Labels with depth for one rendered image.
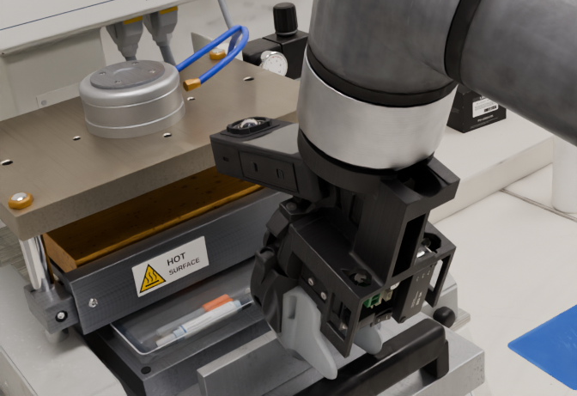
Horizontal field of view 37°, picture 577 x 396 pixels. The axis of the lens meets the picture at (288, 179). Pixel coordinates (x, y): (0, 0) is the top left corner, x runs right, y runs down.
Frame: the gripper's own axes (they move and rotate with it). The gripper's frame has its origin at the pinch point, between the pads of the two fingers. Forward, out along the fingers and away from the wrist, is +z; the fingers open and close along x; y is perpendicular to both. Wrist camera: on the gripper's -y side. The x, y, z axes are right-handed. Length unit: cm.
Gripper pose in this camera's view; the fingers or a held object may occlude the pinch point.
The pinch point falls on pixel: (300, 336)
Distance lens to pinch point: 59.5
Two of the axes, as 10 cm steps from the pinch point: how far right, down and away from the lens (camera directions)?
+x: 8.0, -3.4, 4.9
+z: -1.0, 7.3, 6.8
